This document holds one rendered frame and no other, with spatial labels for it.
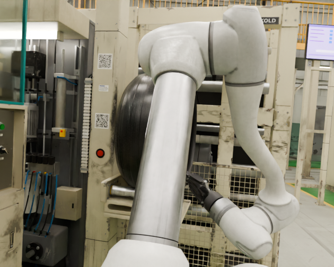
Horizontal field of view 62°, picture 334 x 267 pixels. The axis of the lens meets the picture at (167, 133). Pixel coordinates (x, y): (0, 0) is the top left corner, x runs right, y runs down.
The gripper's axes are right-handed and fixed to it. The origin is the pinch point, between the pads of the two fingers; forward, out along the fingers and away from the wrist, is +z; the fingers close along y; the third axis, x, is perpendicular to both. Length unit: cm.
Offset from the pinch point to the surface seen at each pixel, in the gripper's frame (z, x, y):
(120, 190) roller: 22.3, -20.8, 15.9
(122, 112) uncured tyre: 27.0, -12.5, -20.6
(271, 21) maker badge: 53, 101, -36
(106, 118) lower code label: 48, -14, -8
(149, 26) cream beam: 76, 28, -41
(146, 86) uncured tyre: 30.2, 0.8, -27.5
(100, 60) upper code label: 61, -7, -33
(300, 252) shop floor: 11, 144, 183
